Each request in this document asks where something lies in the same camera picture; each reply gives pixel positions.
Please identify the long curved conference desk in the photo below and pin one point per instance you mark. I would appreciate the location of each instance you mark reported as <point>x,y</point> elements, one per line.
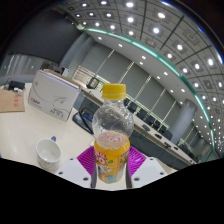
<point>146,133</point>

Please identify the white patterned cup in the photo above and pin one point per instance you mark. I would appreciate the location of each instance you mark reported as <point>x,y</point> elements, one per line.
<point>48,155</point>

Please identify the black electronic device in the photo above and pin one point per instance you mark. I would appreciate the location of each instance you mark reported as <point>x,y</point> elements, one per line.
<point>16,86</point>

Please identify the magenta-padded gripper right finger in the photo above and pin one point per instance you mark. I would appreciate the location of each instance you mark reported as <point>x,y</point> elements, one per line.
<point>148,170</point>

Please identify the group of round ceiling lights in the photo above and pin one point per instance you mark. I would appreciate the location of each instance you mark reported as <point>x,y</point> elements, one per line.
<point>156,30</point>

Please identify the brown paper envelope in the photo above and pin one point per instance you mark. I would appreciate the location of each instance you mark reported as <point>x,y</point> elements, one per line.
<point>11,101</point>

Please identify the row of black office chairs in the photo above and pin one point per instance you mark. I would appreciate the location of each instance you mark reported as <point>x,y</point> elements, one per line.
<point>143,115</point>

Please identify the yellow-capped clear drink bottle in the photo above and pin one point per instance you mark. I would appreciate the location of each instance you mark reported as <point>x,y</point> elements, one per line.
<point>112,160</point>

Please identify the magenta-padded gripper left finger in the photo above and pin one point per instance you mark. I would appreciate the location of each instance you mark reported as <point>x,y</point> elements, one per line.
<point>71,171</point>

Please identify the large white printed carton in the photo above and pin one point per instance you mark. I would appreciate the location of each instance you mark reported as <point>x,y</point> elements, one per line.
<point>53,96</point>

